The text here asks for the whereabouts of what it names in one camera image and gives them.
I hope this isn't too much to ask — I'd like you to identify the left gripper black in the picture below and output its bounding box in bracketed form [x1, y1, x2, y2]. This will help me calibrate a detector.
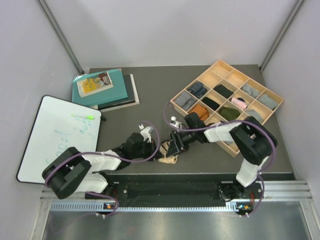
[131, 138, 164, 161]

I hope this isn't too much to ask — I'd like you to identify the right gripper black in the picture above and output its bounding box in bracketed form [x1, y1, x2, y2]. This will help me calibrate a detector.
[167, 128, 198, 158]

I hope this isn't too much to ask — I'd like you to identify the beige underwear navy trim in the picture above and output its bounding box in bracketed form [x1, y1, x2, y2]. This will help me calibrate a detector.
[157, 140, 180, 166]

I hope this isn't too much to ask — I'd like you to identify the grey underwear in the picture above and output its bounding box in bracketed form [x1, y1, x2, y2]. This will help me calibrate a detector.
[241, 83, 261, 99]

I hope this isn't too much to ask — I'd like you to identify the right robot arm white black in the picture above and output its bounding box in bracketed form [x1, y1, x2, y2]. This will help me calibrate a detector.
[166, 112, 278, 198]

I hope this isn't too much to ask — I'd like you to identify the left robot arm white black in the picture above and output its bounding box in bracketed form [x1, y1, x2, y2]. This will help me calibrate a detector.
[42, 133, 163, 199]

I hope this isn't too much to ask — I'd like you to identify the orange rolled garment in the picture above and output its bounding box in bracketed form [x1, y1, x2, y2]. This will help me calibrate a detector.
[190, 104, 210, 121]

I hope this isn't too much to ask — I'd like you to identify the dark grey book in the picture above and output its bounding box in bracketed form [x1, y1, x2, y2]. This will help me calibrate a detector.
[92, 74, 140, 113]

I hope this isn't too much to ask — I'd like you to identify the striped grey rolled garment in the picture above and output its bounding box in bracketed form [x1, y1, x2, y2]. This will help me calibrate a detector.
[173, 91, 196, 111]

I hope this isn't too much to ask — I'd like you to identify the green marker pen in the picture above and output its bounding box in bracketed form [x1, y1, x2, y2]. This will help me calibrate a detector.
[71, 113, 95, 120]

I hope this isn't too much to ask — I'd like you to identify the black rolled garment middle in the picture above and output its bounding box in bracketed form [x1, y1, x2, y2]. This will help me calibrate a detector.
[201, 97, 220, 111]

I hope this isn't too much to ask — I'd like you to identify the black rolled garment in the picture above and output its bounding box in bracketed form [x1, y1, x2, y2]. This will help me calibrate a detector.
[201, 97, 220, 111]
[213, 84, 234, 99]

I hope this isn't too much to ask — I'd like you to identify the navy patterned rolled garment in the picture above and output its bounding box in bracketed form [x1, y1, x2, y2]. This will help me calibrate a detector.
[187, 81, 208, 99]

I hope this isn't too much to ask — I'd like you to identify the teal book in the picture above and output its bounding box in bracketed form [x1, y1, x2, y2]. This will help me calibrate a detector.
[71, 68, 128, 107]

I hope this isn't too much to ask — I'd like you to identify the wooden compartment tray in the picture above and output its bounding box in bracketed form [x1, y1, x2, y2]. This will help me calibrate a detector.
[169, 59, 285, 158]

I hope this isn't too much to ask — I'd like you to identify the small illustrated paperback book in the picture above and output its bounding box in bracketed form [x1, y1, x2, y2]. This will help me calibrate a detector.
[76, 71, 114, 98]

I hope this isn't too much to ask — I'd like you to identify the black rolled garment upper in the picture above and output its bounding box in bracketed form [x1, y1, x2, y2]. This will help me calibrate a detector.
[213, 84, 234, 99]

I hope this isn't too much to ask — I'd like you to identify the pink rolled garment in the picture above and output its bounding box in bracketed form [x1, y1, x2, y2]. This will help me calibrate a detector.
[231, 97, 247, 111]

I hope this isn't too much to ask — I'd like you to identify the grey rolled garment middle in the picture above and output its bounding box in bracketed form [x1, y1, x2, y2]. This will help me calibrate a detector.
[246, 109, 264, 123]

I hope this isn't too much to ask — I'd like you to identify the grey rolled garment right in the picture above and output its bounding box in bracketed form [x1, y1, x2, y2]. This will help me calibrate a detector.
[257, 94, 279, 110]

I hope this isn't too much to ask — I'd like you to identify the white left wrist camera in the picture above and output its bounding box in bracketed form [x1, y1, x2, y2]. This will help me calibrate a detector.
[138, 124, 154, 143]

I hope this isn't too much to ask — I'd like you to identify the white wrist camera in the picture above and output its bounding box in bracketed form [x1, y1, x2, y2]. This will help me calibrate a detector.
[169, 116, 182, 129]
[138, 124, 154, 143]

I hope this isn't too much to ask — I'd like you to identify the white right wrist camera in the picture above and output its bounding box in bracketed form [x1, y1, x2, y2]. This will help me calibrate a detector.
[169, 116, 182, 129]

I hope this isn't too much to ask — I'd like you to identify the grey slotted cable duct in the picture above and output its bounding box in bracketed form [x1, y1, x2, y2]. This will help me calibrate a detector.
[49, 201, 251, 213]

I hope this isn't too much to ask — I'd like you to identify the whiteboard black frame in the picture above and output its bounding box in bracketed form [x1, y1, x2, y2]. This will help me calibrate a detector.
[16, 95, 102, 184]

